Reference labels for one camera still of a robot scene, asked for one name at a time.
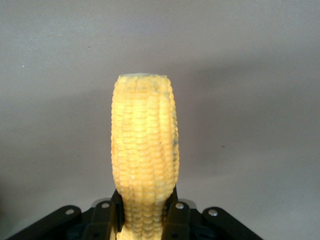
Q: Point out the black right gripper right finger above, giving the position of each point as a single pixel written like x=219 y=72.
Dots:
x=182 y=220

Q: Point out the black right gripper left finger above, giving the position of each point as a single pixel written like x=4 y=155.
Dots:
x=105 y=220

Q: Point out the yellow corn cob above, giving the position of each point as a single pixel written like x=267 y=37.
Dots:
x=145 y=150

